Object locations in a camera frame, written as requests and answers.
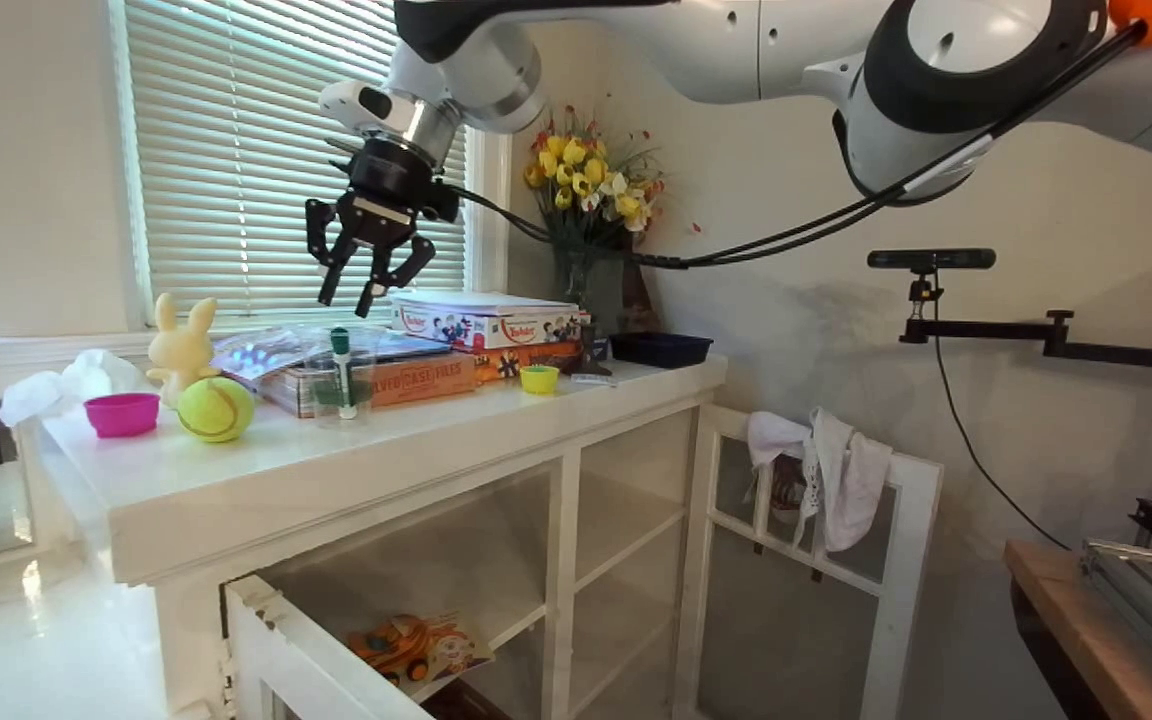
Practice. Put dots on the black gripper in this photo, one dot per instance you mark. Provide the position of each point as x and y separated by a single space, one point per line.
390 184

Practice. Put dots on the black marker green cap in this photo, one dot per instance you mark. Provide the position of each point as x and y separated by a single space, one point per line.
340 367

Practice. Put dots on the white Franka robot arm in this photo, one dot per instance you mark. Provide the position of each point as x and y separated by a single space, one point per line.
789 54

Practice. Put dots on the orange case files box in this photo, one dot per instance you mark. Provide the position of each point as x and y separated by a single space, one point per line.
390 380

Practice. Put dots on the white Twister game box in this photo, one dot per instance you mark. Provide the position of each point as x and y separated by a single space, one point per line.
499 321

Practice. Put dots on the orange board game box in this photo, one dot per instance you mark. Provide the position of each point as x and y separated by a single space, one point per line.
540 352

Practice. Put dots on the large white window blind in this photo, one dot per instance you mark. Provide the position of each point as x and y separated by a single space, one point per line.
243 147

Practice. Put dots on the yellow rabbit figure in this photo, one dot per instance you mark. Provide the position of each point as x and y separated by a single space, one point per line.
181 348

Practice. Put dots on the yellow-green tennis ball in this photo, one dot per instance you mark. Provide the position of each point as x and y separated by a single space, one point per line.
212 411

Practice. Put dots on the black flower vase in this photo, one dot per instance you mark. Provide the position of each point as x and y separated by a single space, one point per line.
596 286

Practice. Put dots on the yellow flower bouquet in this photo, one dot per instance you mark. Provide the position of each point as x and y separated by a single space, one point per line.
591 175

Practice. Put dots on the white counter cabinet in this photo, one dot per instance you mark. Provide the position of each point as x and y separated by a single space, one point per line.
379 506

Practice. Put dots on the pink plastic bowl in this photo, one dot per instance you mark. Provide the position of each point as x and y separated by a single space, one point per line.
120 415

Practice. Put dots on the black shallow tray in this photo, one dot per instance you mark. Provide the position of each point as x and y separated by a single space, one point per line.
661 348

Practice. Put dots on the white crumpled plastic bag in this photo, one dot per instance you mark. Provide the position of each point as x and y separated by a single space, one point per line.
62 380

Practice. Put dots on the orange toy in cabinet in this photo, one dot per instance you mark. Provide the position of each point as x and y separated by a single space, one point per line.
418 650

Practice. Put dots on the white open cabinet door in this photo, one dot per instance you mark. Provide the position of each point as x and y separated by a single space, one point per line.
297 655

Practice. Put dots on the white cloth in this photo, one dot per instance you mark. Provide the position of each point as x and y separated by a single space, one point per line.
840 482

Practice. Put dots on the white chair with cloth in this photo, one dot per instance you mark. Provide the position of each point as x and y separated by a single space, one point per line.
789 584

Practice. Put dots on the wooden side table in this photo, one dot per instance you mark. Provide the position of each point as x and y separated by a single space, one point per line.
1080 640

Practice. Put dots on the black camera on boom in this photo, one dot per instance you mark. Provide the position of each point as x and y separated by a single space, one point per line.
929 257

